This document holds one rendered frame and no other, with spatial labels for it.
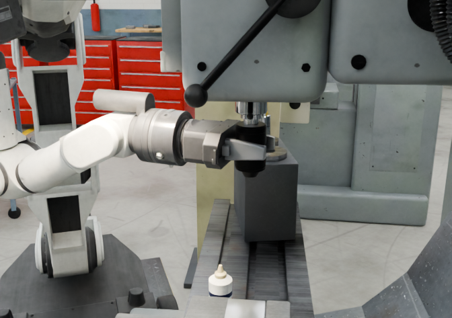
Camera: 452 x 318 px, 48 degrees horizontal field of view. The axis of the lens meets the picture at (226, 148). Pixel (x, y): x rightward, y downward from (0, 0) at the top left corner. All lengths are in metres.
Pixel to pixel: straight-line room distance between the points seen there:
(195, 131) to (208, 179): 1.89
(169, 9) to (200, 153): 0.21
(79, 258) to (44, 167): 0.72
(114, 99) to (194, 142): 0.16
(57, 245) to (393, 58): 1.18
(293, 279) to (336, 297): 1.67
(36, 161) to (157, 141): 0.25
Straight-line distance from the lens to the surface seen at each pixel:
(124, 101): 0.83
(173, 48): 0.74
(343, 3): 0.63
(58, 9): 1.09
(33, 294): 1.74
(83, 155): 0.85
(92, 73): 5.70
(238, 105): 0.75
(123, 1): 10.11
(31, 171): 0.95
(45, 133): 1.39
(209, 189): 2.66
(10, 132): 1.02
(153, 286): 2.01
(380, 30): 0.64
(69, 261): 1.63
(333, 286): 2.81
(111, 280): 1.74
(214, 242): 1.19
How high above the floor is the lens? 1.45
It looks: 17 degrees down
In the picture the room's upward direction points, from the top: straight up
